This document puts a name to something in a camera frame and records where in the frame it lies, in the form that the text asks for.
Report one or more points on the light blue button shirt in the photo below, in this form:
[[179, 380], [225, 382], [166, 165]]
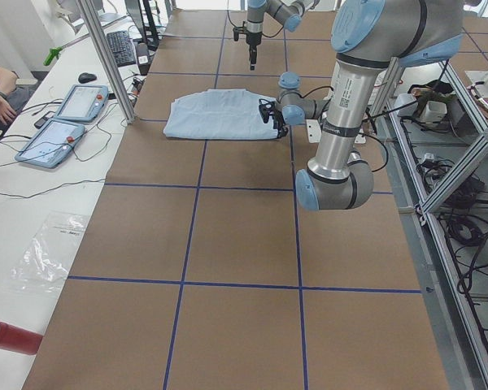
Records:
[[219, 114]]

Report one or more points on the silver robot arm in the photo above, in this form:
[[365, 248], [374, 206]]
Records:
[[366, 35], [289, 16]]

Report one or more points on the red cylinder bottle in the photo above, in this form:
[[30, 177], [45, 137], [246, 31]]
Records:
[[19, 340]]

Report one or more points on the near blue teach pendant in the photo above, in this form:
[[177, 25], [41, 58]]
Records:
[[52, 144]]

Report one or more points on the grey aluminium frame post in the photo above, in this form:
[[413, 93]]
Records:
[[106, 58]]

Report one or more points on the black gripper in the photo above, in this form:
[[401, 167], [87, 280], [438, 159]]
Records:
[[252, 37], [277, 118]]

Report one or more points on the seated person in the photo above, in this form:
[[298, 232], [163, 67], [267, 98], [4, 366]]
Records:
[[13, 98]]

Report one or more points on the far blue teach pendant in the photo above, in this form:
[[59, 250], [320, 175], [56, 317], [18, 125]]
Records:
[[83, 103]]

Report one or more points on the blue teach pendant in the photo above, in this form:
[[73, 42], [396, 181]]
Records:
[[52, 144], [83, 103]]

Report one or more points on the white camera column base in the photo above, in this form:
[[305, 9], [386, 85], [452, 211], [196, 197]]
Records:
[[314, 131]]

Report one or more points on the black computer keyboard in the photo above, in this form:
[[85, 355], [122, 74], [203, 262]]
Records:
[[121, 47]]

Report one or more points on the black computer mouse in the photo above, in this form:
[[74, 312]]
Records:
[[86, 77]]

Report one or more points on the clear plastic bag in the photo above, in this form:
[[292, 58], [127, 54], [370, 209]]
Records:
[[45, 264]]

